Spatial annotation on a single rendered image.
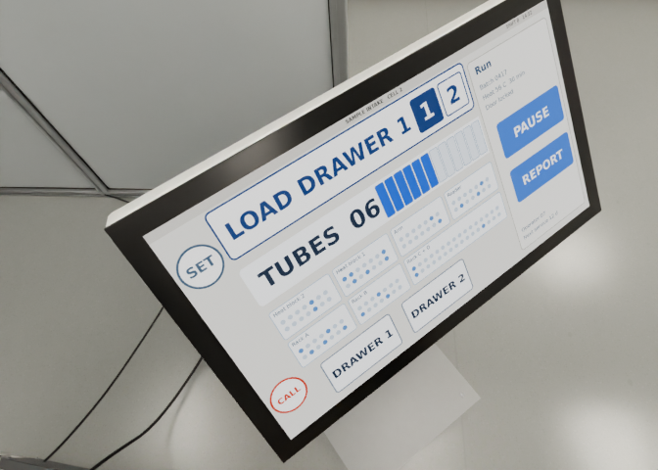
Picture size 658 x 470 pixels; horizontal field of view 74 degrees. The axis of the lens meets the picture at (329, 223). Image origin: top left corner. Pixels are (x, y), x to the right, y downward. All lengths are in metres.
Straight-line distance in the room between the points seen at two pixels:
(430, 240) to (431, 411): 1.04
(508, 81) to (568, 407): 1.26
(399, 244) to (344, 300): 0.08
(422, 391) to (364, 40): 1.69
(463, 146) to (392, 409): 1.09
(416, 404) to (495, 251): 0.97
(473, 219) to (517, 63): 0.18
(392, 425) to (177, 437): 0.67
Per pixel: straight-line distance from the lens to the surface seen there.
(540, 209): 0.60
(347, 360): 0.49
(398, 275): 0.48
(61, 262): 1.98
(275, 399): 0.48
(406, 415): 1.47
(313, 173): 0.40
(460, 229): 0.51
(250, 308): 0.42
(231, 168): 0.38
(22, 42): 1.50
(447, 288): 0.53
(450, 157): 0.49
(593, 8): 2.84
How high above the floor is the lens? 1.49
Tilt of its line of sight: 61 degrees down
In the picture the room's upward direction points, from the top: 6 degrees counter-clockwise
